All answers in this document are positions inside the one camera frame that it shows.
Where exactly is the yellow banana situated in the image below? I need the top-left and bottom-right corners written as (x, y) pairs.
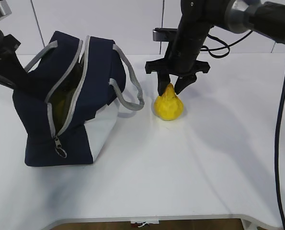
top-left (50, 89), bottom-right (75, 128)

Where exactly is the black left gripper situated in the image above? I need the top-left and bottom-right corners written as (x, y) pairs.
top-left (0, 30), bottom-right (46, 92)

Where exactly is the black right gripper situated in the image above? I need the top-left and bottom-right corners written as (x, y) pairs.
top-left (145, 0), bottom-right (225, 96)

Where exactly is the navy blue lunch bag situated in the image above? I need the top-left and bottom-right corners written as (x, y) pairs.
top-left (12, 31), bottom-right (145, 167)

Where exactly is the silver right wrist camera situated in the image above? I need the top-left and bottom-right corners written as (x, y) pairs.
top-left (152, 28), bottom-right (177, 42)

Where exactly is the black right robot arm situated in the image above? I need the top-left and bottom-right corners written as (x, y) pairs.
top-left (145, 0), bottom-right (285, 95)

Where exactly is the yellow pear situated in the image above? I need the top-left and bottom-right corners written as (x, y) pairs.
top-left (153, 83), bottom-right (184, 121)

